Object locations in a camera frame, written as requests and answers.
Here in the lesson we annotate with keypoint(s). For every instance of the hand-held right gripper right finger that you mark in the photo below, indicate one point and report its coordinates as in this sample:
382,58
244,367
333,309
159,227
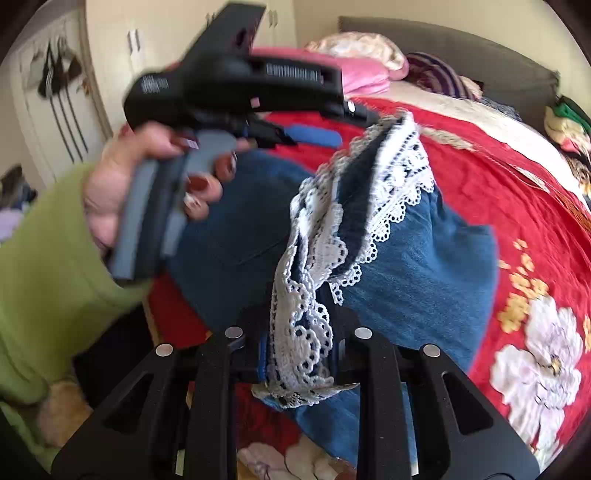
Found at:
378,369

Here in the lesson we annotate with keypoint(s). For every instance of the person's left hand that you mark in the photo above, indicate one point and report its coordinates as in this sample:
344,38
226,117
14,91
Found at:
120,184

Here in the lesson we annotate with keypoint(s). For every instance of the cream floral pillow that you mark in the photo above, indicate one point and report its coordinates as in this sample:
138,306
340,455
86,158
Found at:
360,46

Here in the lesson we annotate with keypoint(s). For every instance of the hanging dark bags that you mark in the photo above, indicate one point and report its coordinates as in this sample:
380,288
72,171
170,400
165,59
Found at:
51,78

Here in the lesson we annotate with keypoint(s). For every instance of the dark and lilac clothes heap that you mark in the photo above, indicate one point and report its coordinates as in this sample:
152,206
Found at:
14,194

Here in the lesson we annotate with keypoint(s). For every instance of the cream wardrobe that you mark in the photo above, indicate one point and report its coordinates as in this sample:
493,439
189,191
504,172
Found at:
111,69

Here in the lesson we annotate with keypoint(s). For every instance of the blue denim pants lace trim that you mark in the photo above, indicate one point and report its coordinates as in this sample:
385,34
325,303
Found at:
415,277

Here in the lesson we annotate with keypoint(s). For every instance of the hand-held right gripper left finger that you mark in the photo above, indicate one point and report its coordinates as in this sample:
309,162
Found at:
221,369

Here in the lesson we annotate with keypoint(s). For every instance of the person's left forearm green sleeve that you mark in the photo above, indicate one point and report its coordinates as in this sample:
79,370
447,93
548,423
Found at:
41,286

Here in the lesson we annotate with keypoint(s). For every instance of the pile of folded clothes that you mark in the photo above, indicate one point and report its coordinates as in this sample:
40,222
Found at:
568,124

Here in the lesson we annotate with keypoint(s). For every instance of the grey padded headboard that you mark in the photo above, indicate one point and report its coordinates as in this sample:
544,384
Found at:
485,60

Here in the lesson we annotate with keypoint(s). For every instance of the dark blue patterned cloth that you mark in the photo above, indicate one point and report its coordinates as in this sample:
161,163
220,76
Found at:
503,108

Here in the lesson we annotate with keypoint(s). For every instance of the white door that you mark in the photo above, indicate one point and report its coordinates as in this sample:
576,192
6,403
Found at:
92,115

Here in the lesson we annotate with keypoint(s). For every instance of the pink quilt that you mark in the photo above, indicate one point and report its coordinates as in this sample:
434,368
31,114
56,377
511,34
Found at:
360,74

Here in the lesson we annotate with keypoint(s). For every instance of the tan fluffy object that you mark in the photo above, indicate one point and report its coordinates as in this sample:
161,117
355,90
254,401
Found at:
64,410

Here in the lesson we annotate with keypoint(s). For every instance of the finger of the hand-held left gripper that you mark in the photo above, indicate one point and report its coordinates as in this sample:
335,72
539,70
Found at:
314,137
323,92

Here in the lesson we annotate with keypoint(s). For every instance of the red floral blanket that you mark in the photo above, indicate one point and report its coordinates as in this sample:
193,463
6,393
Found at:
485,184

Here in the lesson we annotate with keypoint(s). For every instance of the purple striped cloth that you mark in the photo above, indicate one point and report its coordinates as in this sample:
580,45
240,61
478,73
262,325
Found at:
434,74

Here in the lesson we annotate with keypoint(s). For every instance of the cream bed sheet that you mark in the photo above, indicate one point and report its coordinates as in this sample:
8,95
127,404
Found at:
461,110

